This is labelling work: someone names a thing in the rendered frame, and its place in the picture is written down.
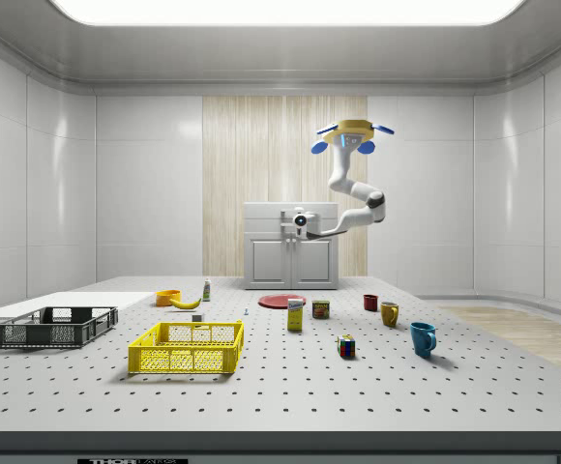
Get white cabinet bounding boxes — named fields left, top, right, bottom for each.
left=243, top=201, right=340, bottom=291

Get red plate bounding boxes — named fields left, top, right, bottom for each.
left=257, top=293, right=308, bottom=311

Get yellow white box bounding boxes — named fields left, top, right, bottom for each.
left=287, top=297, right=308, bottom=333

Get drone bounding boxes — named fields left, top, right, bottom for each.
left=310, top=119, right=397, bottom=157

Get puzzle cube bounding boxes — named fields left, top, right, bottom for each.
left=337, top=333, right=357, bottom=360

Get yellow bowl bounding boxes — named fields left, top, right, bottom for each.
left=155, top=289, right=183, bottom=308

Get yellow mug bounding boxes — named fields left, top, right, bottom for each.
left=380, top=301, right=401, bottom=329

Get yellow basket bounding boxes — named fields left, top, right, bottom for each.
left=127, top=320, right=246, bottom=376

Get blue mug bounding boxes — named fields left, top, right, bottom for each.
left=409, top=321, right=438, bottom=360

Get white board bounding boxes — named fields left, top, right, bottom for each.
left=0, top=291, right=155, bottom=321

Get dark grey basket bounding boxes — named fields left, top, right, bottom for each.
left=0, top=305, right=120, bottom=350

